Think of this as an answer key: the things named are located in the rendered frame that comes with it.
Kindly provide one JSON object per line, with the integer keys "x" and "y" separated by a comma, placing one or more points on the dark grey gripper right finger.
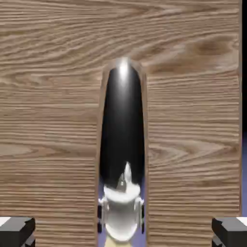
{"x": 230, "y": 231}

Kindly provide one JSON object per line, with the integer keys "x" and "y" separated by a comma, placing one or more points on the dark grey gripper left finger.
{"x": 15, "y": 230}

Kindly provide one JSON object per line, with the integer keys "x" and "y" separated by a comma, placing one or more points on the light wood cabinet door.
{"x": 48, "y": 115}

